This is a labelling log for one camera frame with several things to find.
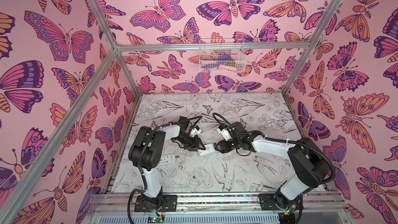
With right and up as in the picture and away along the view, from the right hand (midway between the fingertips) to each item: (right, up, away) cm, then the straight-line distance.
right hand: (218, 144), depth 88 cm
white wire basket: (+3, +54, +8) cm, 55 cm away
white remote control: (-5, -2, 0) cm, 5 cm away
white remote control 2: (-30, -8, -1) cm, 31 cm away
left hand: (-8, -2, 0) cm, 8 cm away
